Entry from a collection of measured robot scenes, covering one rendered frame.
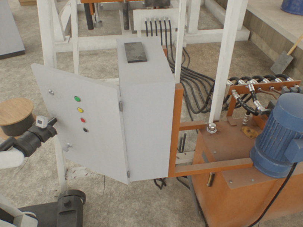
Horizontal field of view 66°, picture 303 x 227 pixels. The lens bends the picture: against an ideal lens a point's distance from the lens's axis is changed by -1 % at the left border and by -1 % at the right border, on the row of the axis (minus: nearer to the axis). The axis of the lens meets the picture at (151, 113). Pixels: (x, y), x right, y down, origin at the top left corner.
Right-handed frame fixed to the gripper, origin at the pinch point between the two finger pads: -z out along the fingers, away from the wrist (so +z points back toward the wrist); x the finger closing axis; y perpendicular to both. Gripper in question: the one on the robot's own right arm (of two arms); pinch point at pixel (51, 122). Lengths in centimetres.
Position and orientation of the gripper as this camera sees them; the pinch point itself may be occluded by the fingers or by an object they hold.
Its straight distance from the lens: 118.5
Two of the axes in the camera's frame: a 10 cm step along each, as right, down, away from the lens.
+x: -9.1, -2.8, 3.1
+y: 0.0, 7.5, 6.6
